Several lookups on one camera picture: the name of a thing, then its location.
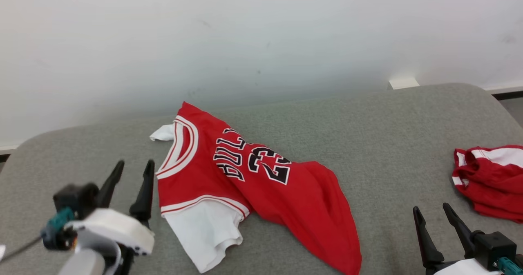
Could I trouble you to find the black left camera cable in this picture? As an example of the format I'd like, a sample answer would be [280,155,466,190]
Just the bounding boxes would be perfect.
[0,236,43,262]

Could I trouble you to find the teal right camera connector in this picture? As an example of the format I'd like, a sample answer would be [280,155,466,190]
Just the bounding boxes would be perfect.
[496,257,523,275]

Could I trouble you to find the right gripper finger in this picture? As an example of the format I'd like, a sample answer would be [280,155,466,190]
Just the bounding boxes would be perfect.
[443,203,485,259]
[413,206,445,269]

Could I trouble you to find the red white basketball jersey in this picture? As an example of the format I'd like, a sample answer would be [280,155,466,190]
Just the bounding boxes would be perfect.
[149,101,362,275]

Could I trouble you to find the teal left camera connector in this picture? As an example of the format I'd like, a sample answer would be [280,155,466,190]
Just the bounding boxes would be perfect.
[41,208,77,250]

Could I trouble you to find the red shorts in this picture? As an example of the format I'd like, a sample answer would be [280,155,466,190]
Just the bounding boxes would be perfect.
[451,145,523,224]

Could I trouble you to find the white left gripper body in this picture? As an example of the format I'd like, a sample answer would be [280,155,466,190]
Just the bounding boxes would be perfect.
[65,209,155,275]

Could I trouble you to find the small white wall block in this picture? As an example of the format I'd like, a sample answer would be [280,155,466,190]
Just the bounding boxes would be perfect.
[388,77,420,90]

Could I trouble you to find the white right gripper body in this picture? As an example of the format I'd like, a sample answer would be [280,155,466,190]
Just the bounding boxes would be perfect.
[425,258,504,275]

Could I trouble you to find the teal camera connector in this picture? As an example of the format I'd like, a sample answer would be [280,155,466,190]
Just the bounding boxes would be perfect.
[496,257,523,275]
[41,208,77,250]

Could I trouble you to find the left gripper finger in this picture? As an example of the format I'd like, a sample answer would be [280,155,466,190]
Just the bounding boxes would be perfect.
[97,160,125,208]
[130,159,155,226]

